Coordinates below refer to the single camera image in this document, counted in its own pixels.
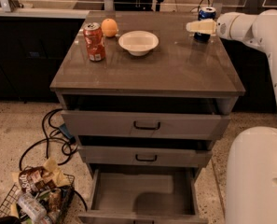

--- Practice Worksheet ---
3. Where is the black floor cable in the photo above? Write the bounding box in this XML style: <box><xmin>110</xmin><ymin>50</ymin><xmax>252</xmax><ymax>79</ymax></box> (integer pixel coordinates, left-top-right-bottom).
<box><xmin>18</xmin><ymin>108</ymin><xmax>79</xmax><ymax>172</ymax></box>

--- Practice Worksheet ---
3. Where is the brown snack bag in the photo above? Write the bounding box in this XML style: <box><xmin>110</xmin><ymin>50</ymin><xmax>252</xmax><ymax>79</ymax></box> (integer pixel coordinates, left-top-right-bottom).
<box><xmin>18</xmin><ymin>166</ymin><xmax>56</xmax><ymax>193</ymax></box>

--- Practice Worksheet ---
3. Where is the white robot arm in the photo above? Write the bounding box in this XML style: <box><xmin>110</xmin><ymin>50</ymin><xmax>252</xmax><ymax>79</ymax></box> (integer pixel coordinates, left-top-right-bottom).
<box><xmin>186</xmin><ymin>9</ymin><xmax>277</xmax><ymax>224</ymax></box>

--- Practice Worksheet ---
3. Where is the middle drawer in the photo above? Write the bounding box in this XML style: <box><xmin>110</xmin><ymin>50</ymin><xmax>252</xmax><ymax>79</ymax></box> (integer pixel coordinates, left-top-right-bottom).
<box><xmin>78</xmin><ymin>146</ymin><xmax>212</xmax><ymax>168</ymax></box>

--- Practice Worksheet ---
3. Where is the orange fruit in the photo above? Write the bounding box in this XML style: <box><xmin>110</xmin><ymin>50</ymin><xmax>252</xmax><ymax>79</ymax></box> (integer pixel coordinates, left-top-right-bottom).
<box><xmin>101</xmin><ymin>19</ymin><xmax>118</xmax><ymax>37</ymax></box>

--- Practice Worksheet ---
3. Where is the drawer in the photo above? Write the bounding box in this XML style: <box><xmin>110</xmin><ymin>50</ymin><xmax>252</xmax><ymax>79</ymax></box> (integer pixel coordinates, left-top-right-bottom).
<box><xmin>78</xmin><ymin>146</ymin><xmax>212</xmax><ymax>168</ymax></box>
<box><xmin>62</xmin><ymin>110</ymin><xmax>229</xmax><ymax>140</ymax></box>
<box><xmin>78</xmin><ymin>166</ymin><xmax>208</xmax><ymax>224</ymax></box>

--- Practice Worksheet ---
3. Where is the black cable behind cabinet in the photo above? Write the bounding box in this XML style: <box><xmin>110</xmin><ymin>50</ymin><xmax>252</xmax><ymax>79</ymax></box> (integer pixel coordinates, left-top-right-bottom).
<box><xmin>190</xmin><ymin>0</ymin><xmax>211</xmax><ymax>13</ymax></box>

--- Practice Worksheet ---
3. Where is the orange soda can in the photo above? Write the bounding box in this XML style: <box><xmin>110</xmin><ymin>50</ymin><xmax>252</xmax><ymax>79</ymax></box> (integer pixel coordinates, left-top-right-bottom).
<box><xmin>83</xmin><ymin>22</ymin><xmax>105</xmax><ymax>62</ymax></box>

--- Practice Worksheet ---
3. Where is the white bowl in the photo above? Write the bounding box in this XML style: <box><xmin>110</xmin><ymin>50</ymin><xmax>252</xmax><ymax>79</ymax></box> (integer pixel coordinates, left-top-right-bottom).
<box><xmin>118</xmin><ymin>31</ymin><xmax>159</xmax><ymax>56</ymax></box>

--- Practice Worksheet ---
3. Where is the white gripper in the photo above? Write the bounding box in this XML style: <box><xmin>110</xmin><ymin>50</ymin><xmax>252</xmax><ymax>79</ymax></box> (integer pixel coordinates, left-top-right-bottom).
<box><xmin>186</xmin><ymin>12</ymin><xmax>241</xmax><ymax>41</ymax></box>

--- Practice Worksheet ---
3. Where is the black wire basket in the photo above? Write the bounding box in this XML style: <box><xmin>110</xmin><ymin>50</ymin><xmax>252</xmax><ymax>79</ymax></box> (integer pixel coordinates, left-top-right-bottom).
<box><xmin>0</xmin><ymin>167</ymin><xmax>75</xmax><ymax>224</ymax></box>

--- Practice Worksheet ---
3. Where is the bottom drawer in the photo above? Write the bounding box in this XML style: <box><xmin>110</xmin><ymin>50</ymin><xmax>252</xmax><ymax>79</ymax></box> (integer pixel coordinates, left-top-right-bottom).
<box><xmin>78</xmin><ymin>166</ymin><xmax>208</xmax><ymax>224</ymax></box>

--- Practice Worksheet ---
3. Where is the blue pepsi can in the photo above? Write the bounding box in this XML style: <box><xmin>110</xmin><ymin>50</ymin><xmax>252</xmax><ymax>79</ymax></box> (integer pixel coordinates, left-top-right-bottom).
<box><xmin>194</xmin><ymin>7</ymin><xmax>215</xmax><ymax>42</ymax></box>

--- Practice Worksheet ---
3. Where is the grey drawer cabinet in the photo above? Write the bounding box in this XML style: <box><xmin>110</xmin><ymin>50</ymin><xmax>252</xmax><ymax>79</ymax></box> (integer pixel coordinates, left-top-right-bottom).
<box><xmin>49</xmin><ymin>10</ymin><xmax>246</xmax><ymax>224</ymax></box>

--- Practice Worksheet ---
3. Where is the top drawer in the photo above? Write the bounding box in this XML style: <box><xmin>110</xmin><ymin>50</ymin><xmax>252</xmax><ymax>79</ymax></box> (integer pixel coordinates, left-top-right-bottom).
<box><xmin>62</xmin><ymin>110</ymin><xmax>229</xmax><ymax>140</ymax></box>

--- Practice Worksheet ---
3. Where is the clear plastic bottle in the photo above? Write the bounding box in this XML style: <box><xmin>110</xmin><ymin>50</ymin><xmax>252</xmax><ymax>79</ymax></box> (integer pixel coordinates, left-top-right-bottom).
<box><xmin>18</xmin><ymin>192</ymin><xmax>47</xmax><ymax>222</ymax></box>

